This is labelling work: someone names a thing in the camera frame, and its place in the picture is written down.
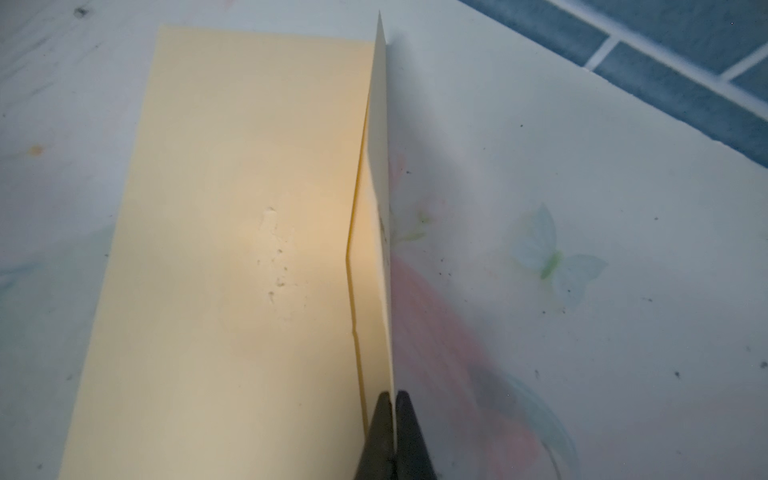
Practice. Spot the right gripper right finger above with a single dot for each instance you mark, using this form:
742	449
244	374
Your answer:
412	460

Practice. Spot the yellow envelope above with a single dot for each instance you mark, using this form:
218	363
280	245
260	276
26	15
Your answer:
243	326

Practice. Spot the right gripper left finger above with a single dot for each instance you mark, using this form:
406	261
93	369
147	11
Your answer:
377	458

